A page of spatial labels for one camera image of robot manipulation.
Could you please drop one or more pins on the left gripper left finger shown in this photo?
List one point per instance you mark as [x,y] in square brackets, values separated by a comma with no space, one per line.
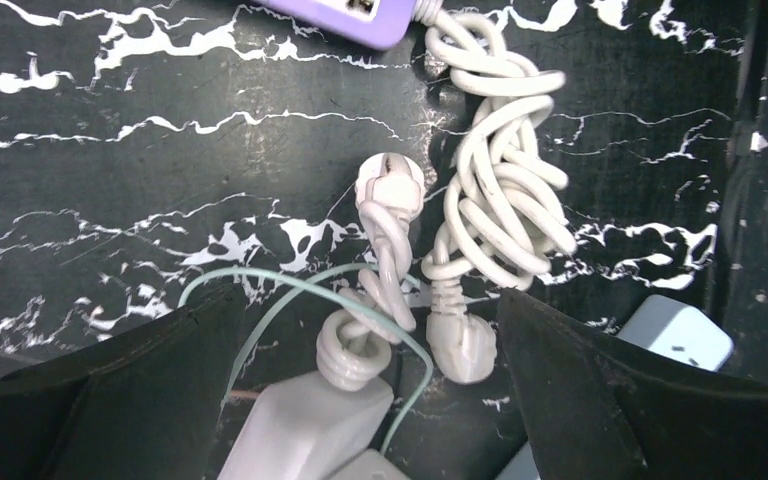
[141,405]

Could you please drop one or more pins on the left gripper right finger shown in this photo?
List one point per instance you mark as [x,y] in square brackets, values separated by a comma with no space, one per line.
[597,407]

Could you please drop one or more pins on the blue power strip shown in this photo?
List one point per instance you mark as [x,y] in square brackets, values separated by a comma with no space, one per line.
[664,327]

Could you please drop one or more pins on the white power strip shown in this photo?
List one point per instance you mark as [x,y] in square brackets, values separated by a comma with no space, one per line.
[306,428]

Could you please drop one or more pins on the purple cube socket adapter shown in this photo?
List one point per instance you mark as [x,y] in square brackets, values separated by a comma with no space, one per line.
[376,24]

